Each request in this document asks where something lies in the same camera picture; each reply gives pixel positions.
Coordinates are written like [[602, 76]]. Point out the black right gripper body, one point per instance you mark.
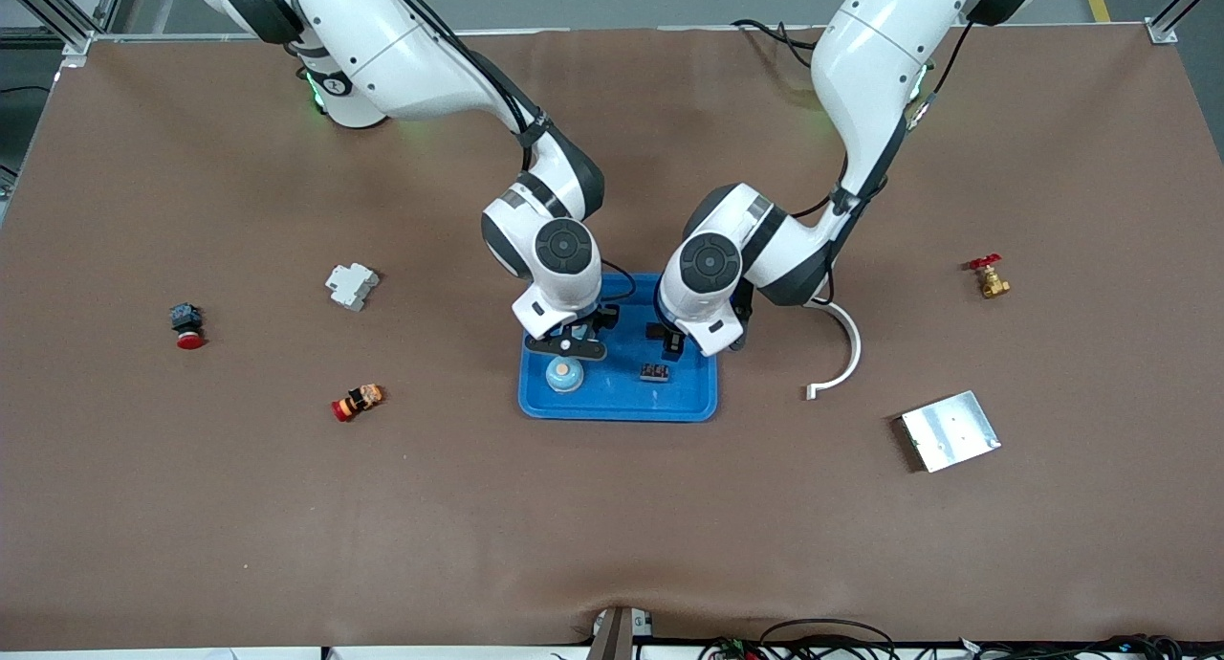
[[604, 317]]

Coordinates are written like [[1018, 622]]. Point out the small black terminal block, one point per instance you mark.
[[654, 372]]

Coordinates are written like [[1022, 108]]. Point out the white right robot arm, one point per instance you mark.
[[382, 48]]

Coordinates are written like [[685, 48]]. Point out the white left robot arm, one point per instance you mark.
[[870, 67]]

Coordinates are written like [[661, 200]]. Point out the blue plastic tray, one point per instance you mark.
[[622, 397]]

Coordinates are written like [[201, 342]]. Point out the brown table mat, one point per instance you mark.
[[612, 526]]

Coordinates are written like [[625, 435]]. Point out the red yellow emergency stop button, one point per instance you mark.
[[359, 402]]

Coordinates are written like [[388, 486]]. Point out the white circuit breaker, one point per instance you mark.
[[352, 287]]

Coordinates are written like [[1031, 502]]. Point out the silver metal plate box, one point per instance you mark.
[[951, 432]]

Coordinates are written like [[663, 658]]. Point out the red mushroom button black base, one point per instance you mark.
[[185, 318]]

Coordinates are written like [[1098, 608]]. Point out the white semicircular plastic bracket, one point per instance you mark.
[[854, 349]]

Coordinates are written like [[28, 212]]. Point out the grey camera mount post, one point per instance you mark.
[[617, 636]]

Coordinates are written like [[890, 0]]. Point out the aluminium frame profile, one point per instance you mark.
[[1165, 31], [67, 24]]

